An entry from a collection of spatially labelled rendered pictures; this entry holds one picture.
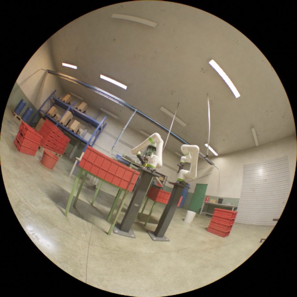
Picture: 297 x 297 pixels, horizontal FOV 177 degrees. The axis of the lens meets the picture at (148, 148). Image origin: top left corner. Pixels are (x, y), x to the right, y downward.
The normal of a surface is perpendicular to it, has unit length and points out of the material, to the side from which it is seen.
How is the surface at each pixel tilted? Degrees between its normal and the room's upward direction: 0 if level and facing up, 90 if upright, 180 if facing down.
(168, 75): 180
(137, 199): 90
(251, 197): 90
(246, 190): 90
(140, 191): 90
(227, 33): 180
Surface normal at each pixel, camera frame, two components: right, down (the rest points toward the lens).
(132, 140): 0.40, -0.20
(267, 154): -0.84, -0.47
